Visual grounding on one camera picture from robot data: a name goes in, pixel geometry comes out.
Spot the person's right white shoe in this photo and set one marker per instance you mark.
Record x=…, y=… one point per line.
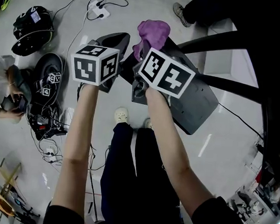
x=148, y=124

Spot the person's left forearm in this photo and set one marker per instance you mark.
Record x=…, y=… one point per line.
x=76, y=140

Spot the person's left white shoe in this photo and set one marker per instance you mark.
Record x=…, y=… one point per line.
x=121, y=115

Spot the person's white shoe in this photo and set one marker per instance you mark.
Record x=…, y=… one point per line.
x=148, y=124
x=121, y=115

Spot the person's legs in dark trousers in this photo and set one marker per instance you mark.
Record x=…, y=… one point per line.
x=144, y=192

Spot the black dome backpack with screen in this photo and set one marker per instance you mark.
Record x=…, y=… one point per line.
x=31, y=29

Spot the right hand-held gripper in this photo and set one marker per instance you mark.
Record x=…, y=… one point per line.
x=166, y=73

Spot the white power strip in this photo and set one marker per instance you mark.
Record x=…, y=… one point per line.
x=51, y=155
x=99, y=9

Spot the idle hand-held gripper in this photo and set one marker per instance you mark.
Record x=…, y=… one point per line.
x=54, y=77
x=46, y=91

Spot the cluttered white shelf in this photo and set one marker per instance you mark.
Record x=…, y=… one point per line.
x=250, y=206

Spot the person's right forearm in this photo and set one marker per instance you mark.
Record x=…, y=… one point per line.
x=171, y=146

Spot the purple cloth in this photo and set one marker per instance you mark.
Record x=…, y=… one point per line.
x=154, y=32

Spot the black open dome case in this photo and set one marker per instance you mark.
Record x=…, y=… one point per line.
x=48, y=63

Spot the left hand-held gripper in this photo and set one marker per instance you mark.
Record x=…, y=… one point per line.
x=86, y=63

